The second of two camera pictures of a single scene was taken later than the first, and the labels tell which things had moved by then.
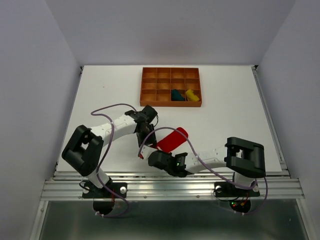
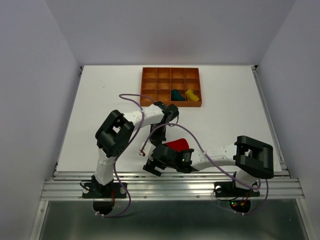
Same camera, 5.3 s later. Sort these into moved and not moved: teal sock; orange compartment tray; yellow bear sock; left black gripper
Moved: left black gripper
Not moved: orange compartment tray; yellow bear sock; teal sock
